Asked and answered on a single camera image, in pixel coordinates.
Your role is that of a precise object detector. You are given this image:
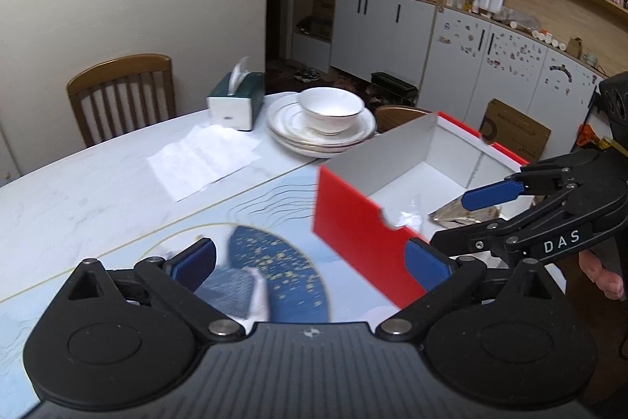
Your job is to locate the gold foil snack packet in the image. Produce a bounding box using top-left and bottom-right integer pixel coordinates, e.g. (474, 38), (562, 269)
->
(429, 197), (501, 229)

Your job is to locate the clear crinkled plastic bag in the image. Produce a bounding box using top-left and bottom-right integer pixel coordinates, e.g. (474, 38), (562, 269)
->
(386, 196), (424, 232)

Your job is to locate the person's right hand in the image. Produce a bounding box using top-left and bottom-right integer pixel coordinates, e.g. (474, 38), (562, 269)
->
(578, 250), (625, 300)

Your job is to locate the brown cardboard carton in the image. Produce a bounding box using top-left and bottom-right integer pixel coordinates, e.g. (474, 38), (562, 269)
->
(479, 99), (551, 163)

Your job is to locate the red white cardboard box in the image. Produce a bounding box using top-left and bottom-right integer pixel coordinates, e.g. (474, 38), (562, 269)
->
(313, 113), (526, 307)

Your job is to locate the white paper sheet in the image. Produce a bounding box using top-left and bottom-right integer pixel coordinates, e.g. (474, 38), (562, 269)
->
(147, 124), (261, 202)

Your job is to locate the curved wooden chair back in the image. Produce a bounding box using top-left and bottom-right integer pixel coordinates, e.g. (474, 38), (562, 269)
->
(375, 105), (430, 134)

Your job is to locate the black small stool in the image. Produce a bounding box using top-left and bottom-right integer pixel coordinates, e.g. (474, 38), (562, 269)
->
(371, 71), (418, 106)

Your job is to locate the green white tissue box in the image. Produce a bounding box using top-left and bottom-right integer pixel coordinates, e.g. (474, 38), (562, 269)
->
(206, 57), (265, 132)

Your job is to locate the dark wooden chair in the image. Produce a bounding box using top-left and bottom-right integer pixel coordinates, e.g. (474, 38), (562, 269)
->
(66, 53), (177, 147)

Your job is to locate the white gold-rimmed bowl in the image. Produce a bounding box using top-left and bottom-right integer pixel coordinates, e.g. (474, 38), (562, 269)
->
(297, 87), (365, 135)

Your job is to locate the white wall cabinet unit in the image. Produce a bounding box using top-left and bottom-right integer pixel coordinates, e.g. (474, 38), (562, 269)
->
(323, 0), (627, 154)

